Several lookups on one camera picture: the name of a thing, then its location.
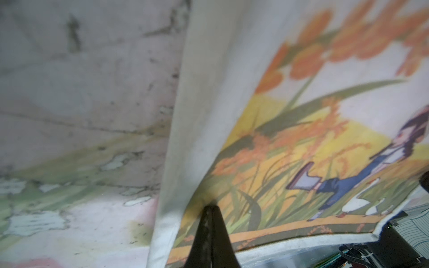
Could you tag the yellow-handled cartoon canvas bag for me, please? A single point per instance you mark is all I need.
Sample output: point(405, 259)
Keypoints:
point(306, 122)

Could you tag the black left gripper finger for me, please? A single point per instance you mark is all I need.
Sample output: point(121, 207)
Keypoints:
point(211, 247)

